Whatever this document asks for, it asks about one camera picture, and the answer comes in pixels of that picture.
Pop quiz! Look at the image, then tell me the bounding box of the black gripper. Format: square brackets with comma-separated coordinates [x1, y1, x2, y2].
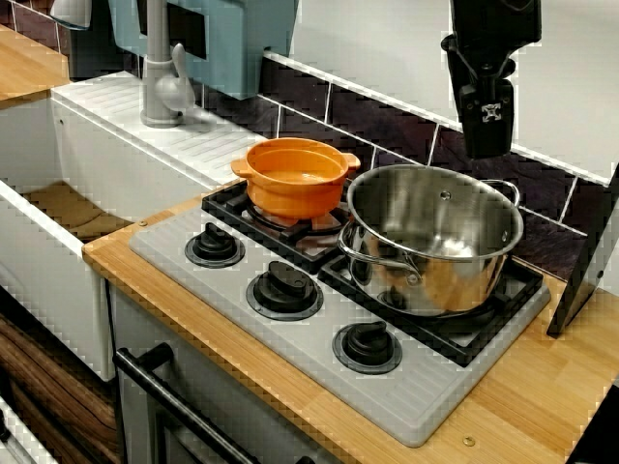
[440, 31, 517, 161]

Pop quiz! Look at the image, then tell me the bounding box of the orange plastic pot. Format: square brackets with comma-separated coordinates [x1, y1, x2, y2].
[229, 137, 362, 221]

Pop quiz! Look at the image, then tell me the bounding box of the stainless steel pot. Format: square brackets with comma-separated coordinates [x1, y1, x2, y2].
[337, 163, 526, 320]

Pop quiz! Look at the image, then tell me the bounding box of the dark panel board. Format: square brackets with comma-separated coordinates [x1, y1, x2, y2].
[545, 161, 619, 339]

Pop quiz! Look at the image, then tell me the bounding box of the black burner grate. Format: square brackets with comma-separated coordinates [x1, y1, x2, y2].
[316, 250, 545, 368]
[200, 178, 355, 276]

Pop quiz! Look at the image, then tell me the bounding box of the black stove knob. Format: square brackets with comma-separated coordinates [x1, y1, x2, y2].
[246, 260, 324, 321]
[332, 321, 403, 376]
[185, 221, 247, 270]

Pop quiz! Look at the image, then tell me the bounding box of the teal blue box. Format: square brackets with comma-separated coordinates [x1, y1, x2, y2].
[106, 0, 301, 102]

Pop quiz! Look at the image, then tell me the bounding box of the grey stove top panel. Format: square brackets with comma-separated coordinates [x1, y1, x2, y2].
[128, 181, 552, 449]

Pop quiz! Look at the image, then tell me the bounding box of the grey faucet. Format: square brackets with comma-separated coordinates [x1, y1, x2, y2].
[139, 0, 199, 130]

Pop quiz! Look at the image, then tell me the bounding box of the white sink basin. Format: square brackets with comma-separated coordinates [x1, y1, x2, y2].
[0, 70, 297, 383]

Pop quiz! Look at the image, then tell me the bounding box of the grey oven door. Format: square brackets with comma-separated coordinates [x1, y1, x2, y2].
[113, 289, 349, 464]

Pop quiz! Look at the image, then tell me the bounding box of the black oven door handle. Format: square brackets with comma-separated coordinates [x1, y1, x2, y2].
[113, 342, 315, 464]

